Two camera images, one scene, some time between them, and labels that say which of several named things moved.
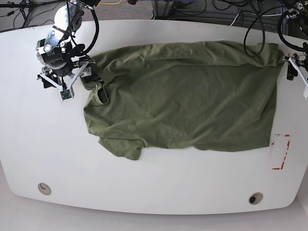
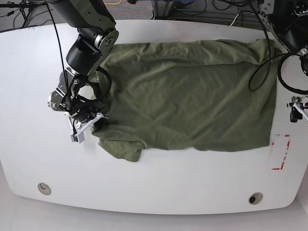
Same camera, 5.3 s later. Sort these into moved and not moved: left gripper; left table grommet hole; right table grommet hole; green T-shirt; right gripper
Moved: left gripper; right gripper
Not moved: left table grommet hole; right table grommet hole; green T-shirt
